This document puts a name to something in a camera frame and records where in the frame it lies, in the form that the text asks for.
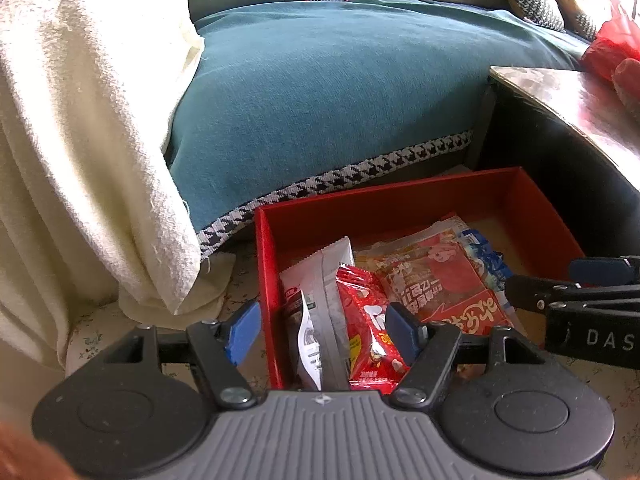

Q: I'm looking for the blue red snack packet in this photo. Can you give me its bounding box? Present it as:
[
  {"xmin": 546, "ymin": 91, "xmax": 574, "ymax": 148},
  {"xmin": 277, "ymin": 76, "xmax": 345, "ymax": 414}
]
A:
[{"xmin": 458, "ymin": 229, "xmax": 515, "ymax": 314}]

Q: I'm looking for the red Trolli candy bag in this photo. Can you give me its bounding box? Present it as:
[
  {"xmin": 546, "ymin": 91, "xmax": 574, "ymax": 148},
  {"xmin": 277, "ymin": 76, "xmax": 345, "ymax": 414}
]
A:
[{"xmin": 335, "ymin": 264, "xmax": 408, "ymax": 396}]

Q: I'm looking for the orange red spicy snack packet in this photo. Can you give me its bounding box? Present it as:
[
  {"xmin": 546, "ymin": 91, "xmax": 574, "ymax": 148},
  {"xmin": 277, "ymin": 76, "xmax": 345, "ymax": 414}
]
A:
[{"xmin": 355, "ymin": 216, "xmax": 523, "ymax": 335}]

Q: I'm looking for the red white flat packet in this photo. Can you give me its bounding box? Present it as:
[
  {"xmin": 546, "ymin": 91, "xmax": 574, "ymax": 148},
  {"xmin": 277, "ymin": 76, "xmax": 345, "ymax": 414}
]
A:
[{"xmin": 280, "ymin": 236, "xmax": 355, "ymax": 391}]

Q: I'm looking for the red cardboard box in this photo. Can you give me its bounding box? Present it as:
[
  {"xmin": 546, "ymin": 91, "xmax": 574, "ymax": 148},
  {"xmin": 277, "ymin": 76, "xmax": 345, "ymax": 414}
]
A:
[{"xmin": 255, "ymin": 168, "xmax": 584, "ymax": 389}]

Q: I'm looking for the marble top coffee table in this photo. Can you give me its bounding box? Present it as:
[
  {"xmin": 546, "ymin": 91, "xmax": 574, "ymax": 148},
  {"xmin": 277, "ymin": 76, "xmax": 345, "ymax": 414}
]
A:
[{"xmin": 476, "ymin": 66, "xmax": 639, "ymax": 255}]

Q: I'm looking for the red plastic bag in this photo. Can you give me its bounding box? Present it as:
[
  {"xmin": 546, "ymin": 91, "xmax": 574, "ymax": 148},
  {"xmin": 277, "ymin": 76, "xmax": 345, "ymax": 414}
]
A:
[{"xmin": 578, "ymin": 0, "xmax": 640, "ymax": 111}]

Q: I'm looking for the teal sofa cushion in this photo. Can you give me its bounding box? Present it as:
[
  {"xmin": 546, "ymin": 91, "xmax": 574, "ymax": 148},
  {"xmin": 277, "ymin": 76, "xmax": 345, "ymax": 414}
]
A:
[{"xmin": 168, "ymin": 0, "xmax": 587, "ymax": 257}]

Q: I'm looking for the cream white blanket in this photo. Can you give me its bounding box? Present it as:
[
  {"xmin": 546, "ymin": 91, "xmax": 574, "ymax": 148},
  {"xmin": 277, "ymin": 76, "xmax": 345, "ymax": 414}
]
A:
[{"xmin": 1, "ymin": 0, "xmax": 235, "ymax": 368}]

